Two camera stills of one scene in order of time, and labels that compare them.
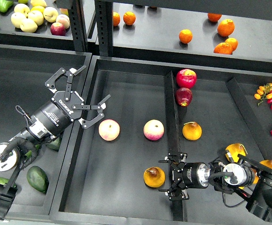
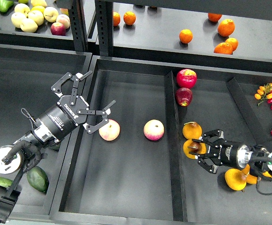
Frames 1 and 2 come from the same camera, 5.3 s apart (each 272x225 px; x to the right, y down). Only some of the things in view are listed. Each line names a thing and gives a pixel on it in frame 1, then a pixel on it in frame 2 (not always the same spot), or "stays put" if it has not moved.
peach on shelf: x=64 y=19 stays put
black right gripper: x=183 y=175 → x=229 y=153
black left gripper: x=66 y=106 → x=61 y=118
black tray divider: x=174 y=138 stays put
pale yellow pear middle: x=37 y=16 stays put
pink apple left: x=109 y=130 stays put
